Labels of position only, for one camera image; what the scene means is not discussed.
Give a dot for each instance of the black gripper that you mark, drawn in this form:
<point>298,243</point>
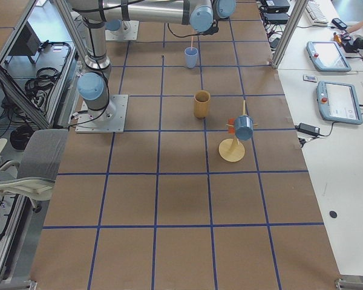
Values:
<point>214,28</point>

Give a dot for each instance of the grey office chair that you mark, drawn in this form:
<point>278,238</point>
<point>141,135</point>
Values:
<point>34,176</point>

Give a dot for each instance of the black power adapter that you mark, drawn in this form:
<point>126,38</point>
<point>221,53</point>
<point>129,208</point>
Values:
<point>308,129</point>

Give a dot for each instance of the blue teach pendant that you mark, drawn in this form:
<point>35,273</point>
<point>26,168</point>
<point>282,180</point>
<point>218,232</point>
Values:
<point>338,102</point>
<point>327,57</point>

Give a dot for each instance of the blue teach pendant near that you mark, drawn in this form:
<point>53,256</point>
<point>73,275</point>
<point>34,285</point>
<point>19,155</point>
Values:
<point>338,102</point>

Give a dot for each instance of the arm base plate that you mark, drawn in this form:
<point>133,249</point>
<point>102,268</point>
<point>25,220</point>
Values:
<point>131,35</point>
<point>108,121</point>

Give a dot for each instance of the light blue plastic cup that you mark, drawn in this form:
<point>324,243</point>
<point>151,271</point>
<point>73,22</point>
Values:
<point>191,56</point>

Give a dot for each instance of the bamboo cylinder holder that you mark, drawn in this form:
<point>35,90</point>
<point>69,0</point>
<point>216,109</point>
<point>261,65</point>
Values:
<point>202,100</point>

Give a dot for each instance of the blue teach pendant far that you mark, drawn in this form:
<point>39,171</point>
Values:
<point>327,57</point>

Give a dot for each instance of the wooden mug tree stand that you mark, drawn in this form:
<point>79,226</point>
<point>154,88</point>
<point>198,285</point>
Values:
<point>232,149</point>

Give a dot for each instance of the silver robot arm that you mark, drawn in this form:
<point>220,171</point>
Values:
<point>95,14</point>
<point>118,26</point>

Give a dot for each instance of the blue mug on stand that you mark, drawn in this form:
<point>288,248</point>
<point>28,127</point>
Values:
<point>243,126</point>

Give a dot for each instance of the aluminium frame post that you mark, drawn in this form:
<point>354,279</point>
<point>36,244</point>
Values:
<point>295,16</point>

